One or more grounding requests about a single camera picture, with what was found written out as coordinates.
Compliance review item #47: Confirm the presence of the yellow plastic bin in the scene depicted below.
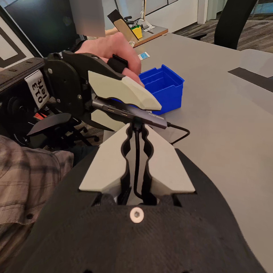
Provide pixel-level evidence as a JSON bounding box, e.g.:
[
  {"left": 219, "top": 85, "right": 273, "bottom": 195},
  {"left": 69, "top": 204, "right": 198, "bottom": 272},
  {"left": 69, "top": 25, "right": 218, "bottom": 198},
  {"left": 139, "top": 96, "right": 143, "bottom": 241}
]
[{"left": 131, "top": 24, "right": 143, "bottom": 40}]

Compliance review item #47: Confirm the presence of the black board on white stand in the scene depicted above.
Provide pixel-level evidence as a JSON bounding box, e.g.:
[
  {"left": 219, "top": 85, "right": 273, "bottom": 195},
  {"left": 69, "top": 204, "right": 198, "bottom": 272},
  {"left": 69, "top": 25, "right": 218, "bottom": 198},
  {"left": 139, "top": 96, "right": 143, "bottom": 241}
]
[{"left": 140, "top": 0, "right": 156, "bottom": 32}]

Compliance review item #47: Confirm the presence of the black and wood board stand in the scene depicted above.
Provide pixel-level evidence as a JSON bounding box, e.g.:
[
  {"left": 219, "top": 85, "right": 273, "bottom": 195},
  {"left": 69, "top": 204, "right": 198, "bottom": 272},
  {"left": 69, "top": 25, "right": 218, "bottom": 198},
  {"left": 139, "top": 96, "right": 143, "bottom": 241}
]
[{"left": 107, "top": 9, "right": 139, "bottom": 43}]

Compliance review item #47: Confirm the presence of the black armrest office chair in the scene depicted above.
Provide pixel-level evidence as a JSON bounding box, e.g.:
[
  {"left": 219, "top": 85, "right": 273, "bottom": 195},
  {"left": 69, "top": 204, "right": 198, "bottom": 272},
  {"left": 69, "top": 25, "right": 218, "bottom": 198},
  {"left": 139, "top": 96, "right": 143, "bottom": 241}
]
[{"left": 27, "top": 113, "right": 100, "bottom": 150}]

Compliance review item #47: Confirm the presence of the person's left hand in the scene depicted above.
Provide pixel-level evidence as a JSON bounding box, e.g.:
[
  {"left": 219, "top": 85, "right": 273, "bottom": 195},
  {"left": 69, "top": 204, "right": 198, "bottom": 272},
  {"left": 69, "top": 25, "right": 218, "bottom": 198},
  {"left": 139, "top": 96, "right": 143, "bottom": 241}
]
[{"left": 75, "top": 32, "right": 146, "bottom": 88}]

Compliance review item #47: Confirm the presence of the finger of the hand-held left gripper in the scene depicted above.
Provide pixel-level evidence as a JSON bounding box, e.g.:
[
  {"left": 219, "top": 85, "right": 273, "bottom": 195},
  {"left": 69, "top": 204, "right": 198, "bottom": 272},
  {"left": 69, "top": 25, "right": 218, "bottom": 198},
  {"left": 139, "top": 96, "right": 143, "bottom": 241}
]
[
  {"left": 87, "top": 70, "right": 162, "bottom": 111},
  {"left": 91, "top": 108, "right": 134, "bottom": 132}
]

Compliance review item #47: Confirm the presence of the dark grey usb hub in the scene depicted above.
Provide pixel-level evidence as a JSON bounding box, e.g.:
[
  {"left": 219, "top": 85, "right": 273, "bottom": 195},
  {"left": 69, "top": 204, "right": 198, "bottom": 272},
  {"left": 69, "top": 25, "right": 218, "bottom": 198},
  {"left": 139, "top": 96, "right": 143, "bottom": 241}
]
[{"left": 92, "top": 96, "right": 168, "bottom": 130}]

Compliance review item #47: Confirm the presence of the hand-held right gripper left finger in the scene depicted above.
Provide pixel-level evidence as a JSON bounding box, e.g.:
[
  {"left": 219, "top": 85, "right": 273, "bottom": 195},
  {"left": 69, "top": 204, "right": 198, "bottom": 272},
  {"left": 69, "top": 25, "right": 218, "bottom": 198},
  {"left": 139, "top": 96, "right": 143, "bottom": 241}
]
[{"left": 78, "top": 123, "right": 133, "bottom": 205}]

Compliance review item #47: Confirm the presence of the tall black mesh chair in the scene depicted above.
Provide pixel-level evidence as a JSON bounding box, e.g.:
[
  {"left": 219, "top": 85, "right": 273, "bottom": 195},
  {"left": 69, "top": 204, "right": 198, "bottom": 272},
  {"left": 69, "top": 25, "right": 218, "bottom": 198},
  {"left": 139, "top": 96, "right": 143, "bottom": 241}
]
[{"left": 214, "top": 0, "right": 257, "bottom": 50}]

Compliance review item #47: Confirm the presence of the blue plastic bin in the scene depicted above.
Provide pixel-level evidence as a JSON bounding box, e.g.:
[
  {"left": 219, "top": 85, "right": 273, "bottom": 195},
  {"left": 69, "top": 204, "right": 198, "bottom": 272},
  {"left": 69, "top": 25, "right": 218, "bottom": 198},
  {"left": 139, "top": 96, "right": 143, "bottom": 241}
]
[{"left": 138, "top": 64, "right": 185, "bottom": 116}]

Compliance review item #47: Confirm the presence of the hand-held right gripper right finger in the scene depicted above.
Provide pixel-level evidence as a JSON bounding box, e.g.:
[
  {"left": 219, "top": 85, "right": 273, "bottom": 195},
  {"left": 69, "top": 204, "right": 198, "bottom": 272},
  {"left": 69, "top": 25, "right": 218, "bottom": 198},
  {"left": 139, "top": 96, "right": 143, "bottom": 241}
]
[{"left": 142, "top": 124, "right": 196, "bottom": 205}]

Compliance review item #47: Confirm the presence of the wooden background desk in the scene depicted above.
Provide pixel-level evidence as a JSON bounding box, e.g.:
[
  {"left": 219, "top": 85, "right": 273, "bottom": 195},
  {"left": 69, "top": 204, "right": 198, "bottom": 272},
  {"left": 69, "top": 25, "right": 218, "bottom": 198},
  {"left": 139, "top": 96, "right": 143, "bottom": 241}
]
[{"left": 105, "top": 24, "right": 169, "bottom": 48}]

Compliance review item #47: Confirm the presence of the black and white tag poster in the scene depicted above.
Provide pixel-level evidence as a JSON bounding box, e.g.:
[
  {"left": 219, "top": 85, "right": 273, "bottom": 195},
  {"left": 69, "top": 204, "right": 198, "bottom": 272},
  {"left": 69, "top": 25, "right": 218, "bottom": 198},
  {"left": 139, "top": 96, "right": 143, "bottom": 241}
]
[{"left": 0, "top": 13, "right": 28, "bottom": 67}]

